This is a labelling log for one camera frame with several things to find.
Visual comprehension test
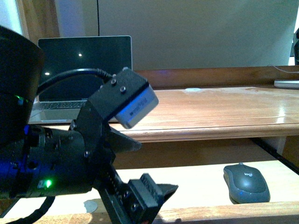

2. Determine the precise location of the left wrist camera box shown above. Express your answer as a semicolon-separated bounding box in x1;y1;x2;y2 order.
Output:
88;69;159;129

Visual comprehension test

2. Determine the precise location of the grey open laptop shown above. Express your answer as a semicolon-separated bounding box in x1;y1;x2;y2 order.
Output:
29;35;132;124

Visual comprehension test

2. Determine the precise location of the grey computer mouse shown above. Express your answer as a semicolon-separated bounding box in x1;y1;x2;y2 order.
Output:
223;162;271;204

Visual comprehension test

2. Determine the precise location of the white lamp base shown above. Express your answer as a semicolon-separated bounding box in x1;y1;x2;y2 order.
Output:
274;80;299;90

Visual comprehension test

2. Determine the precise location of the black camera cable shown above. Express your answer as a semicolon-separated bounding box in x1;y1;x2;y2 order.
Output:
36;68;113;95

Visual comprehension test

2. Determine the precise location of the wooden keyboard tray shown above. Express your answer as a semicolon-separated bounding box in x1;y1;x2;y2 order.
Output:
0;158;299;224

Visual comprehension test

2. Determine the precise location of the wooden desk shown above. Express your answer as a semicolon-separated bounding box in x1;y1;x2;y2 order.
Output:
28;66;299;161

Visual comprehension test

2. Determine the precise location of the white round desk sticker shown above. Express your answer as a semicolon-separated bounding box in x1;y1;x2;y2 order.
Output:
185;88;201;92

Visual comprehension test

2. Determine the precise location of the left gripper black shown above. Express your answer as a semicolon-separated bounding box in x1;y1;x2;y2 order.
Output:
37;103;162;224

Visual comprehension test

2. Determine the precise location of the white lamp cable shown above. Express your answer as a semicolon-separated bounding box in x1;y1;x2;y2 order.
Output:
267;64;299;75

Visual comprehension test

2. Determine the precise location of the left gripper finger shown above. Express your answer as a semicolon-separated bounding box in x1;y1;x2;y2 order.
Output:
156;184;178;204

